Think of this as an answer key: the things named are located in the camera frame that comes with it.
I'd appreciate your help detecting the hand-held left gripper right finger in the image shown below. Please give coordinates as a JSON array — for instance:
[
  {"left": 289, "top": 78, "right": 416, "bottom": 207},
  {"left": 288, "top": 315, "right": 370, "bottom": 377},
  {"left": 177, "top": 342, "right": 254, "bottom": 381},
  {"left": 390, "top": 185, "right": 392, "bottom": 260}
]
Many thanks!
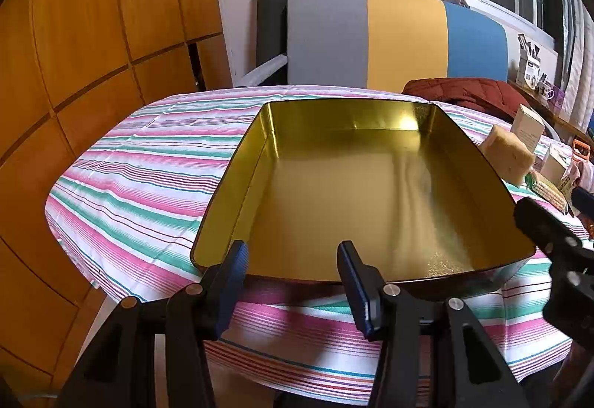
[{"left": 336, "top": 240, "right": 532, "bottom": 408}]

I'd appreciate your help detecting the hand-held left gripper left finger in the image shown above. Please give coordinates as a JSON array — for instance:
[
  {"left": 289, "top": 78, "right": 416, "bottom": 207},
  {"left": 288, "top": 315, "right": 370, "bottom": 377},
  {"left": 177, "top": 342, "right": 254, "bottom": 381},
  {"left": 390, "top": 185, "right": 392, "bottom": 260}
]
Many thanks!
[{"left": 56, "top": 240, "right": 249, "bottom": 408}]

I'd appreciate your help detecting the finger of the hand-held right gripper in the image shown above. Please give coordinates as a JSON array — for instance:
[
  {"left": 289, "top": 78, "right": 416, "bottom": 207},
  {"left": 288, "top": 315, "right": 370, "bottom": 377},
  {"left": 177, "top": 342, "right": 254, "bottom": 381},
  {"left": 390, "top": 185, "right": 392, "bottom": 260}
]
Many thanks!
[
  {"left": 570, "top": 186, "right": 594, "bottom": 219},
  {"left": 513, "top": 197, "right": 594, "bottom": 342}
]

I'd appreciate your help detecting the pink sock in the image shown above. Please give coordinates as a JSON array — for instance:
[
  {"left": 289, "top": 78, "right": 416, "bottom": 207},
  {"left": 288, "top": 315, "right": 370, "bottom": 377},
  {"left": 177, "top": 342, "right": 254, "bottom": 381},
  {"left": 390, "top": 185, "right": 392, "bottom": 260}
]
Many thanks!
[{"left": 568, "top": 160, "right": 594, "bottom": 193}]

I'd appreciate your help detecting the yellow green snack packet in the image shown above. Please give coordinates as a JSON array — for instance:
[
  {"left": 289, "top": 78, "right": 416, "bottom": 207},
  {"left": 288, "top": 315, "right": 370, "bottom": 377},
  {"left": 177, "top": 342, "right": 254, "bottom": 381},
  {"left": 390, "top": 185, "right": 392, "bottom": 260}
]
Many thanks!
[{"left": 524, "top": 169, "right": 569, "bottom": 215}]

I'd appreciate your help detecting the cream ornament-printed box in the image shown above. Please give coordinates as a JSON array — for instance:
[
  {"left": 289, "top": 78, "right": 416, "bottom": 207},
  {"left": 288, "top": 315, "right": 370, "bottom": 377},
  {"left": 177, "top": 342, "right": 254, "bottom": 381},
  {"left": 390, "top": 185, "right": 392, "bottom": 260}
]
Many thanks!
[{"left": 539, "top": 143, "right": 569, "bottom": 186}]

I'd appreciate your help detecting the orange plastic rack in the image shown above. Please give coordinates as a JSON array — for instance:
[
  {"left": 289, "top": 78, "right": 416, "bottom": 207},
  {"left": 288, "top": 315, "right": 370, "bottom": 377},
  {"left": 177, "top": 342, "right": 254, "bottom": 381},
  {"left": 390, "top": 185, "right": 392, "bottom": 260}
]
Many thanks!
[{"left": 572, "top": 139, "right": 591, "bottom": 166}]

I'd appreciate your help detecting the yellow sponge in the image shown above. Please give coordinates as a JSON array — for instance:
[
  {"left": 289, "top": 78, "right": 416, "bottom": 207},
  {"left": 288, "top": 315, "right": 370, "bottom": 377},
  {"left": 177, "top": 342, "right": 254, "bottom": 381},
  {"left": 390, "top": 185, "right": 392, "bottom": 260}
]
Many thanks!
[{"left": 479, "top": 125, "right": 536, "bottom": 187}]

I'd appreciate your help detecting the white box with small print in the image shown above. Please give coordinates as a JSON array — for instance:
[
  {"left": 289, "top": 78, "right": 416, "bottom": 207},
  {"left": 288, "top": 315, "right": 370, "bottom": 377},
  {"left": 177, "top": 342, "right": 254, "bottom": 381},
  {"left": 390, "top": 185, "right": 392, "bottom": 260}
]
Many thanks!
[{"left": 510, "top": 104, "right": 542, "bottom": 145}]

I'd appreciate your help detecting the gold metal tin container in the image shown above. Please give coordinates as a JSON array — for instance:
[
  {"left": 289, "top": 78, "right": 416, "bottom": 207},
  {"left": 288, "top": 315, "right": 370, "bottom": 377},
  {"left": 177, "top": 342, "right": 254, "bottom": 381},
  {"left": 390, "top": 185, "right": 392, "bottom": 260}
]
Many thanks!
[{"left": 189, "top": 99, "right": 535, "bottom": 297}]

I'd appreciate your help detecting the wooden side desk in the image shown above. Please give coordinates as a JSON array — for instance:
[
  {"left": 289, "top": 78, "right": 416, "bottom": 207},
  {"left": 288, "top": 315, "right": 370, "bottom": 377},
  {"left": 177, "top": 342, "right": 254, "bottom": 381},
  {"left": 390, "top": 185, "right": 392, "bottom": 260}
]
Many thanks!
[{"left": 508, "top": 78, "right": 594, "bottom": 137}]

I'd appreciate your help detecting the striped tablecloth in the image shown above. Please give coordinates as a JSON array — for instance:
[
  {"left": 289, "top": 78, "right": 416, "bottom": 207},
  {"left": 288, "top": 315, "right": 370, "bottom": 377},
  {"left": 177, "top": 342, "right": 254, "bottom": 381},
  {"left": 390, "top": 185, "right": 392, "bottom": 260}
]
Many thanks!
[{"left": 44, "top": 84, "right": 594, "bottom": 404}]

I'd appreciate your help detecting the pale side curtain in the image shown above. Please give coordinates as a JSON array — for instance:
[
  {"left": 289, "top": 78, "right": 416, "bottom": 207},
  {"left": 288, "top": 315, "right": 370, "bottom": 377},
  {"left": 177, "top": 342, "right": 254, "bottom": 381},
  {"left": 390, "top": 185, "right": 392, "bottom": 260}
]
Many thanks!
[{"left": 554, "top": 0, "right": 594, "bottom": 130}]

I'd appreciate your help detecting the white box holding brushes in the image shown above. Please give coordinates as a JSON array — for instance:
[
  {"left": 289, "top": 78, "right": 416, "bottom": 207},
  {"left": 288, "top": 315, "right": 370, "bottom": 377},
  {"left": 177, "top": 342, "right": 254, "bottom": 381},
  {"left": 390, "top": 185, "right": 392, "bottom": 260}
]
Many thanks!
[{"left": 516, "top": 33, "right": 545, "bottom": 88}]

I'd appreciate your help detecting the red-brown jacket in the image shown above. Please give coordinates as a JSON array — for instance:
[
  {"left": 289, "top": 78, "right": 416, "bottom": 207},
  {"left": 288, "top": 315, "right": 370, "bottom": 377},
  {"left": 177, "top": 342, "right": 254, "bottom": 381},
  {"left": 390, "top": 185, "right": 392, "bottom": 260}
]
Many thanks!
[{"left": 401, "top": 78, "right": 532, "bottom": 121}]

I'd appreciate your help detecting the grey yellow blue chair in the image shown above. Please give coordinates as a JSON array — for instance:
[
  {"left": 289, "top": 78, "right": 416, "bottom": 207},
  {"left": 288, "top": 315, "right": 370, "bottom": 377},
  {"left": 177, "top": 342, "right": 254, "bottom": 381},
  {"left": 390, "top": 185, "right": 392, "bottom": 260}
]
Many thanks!
[{"left": 234, "top": 0, "right": 509, "bottom": 91}]

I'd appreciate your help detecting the wooden wardrobe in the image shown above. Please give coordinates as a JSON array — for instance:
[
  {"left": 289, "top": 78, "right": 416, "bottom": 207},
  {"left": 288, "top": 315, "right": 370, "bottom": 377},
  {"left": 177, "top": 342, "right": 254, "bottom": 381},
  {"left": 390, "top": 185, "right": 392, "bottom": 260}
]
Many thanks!
[{"left": 0, "top": 0, "right": 233, "bottom": 390}]

